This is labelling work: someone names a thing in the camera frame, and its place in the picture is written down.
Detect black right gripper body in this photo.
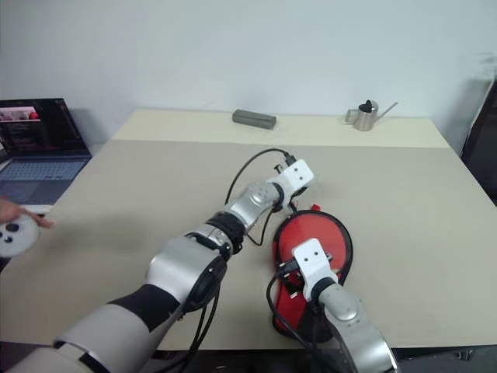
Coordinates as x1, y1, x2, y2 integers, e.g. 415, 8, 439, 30
282, 270, 309, 302

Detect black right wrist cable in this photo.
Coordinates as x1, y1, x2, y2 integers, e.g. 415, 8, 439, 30
266, 259, 356, 373

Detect person bare hand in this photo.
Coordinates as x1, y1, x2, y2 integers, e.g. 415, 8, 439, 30
0, 197, 56, 229

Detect open laptop computer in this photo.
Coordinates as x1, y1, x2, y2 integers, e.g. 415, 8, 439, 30
0, 97, 94, 207

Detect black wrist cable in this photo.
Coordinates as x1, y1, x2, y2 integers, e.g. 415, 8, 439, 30
224, 147, 297, 247
266, 259, 356, 373

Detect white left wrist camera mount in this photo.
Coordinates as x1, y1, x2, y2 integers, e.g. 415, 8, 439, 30
270, 159, 316, 204

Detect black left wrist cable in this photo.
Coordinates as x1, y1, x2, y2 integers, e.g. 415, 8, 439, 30
224, 147, 297, 247

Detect steel watering can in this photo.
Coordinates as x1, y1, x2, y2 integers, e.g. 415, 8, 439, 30
344, 99, 399, 133

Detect black red paddle case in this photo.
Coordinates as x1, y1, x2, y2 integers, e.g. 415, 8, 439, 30
270, 203, 355, 345

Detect white handheld controller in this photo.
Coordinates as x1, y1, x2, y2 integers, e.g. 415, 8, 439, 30
0, 214, 41, 259

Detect grey rectangular block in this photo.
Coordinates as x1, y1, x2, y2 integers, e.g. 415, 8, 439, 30
231, 109, 278, 131

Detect black left elbow cable bundle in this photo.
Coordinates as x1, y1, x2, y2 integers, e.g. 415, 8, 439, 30
180, 256, 228, 373

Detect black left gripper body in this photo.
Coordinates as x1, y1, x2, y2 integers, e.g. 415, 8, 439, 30
288, 185, 312, 213

